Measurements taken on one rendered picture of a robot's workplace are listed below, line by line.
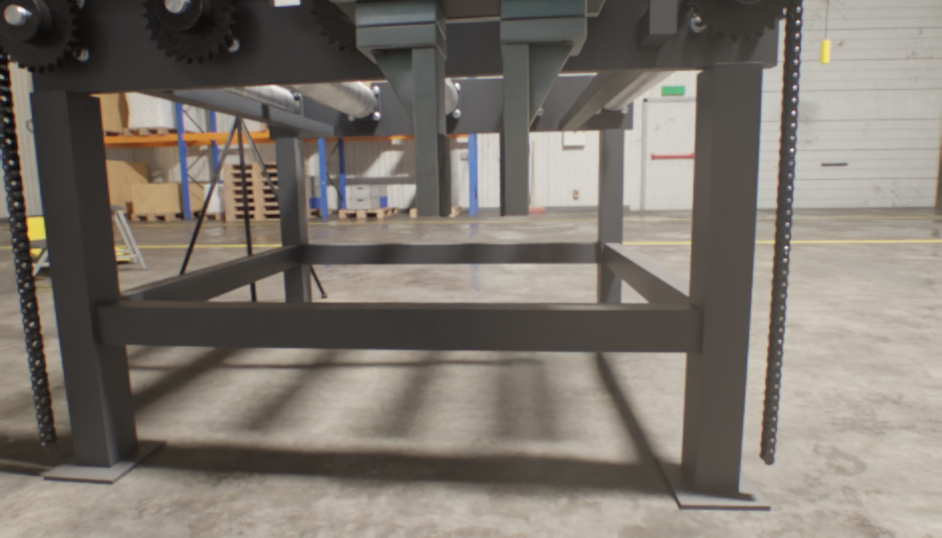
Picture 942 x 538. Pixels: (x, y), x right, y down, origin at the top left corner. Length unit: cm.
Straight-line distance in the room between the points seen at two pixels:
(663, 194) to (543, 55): 1003
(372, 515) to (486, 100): 136
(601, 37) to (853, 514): 90
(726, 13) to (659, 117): 943
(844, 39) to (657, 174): 424
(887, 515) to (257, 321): 114
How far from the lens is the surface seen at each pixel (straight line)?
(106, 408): 122
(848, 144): 1178
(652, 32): 82
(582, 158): 998
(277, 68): 95
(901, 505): 118
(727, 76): 89
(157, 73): 107
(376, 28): 25
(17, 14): 115
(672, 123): 1036
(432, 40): 24
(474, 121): 179
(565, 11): 24
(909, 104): 1248
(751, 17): 90
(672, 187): 1031
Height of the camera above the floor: 56
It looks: 7 degrees down
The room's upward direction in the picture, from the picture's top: 1 degrees counter-clockwise
